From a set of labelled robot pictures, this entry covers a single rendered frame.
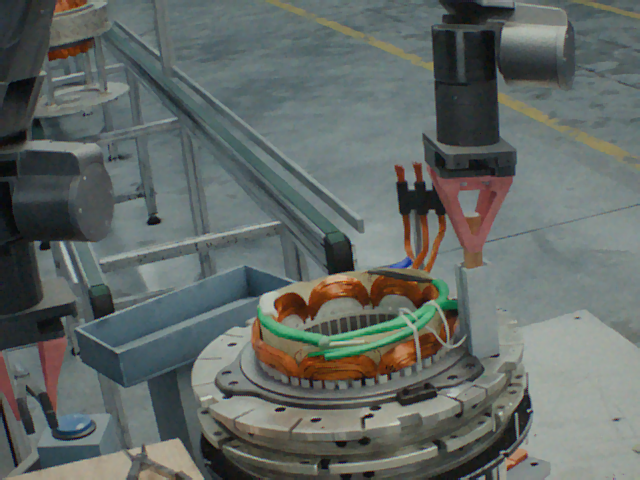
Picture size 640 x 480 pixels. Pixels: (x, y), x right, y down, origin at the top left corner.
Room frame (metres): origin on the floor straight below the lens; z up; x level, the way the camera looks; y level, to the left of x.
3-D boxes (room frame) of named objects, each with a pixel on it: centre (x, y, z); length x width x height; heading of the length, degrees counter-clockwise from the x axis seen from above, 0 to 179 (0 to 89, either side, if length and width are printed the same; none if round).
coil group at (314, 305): (1.23, -0.01, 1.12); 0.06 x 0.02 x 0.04; 104
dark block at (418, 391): (1.03, -0.07, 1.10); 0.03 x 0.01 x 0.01; 104
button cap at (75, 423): (1.18, 0.27, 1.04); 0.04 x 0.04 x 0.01
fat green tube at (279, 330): (1.11, 0.03, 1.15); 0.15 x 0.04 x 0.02; 14
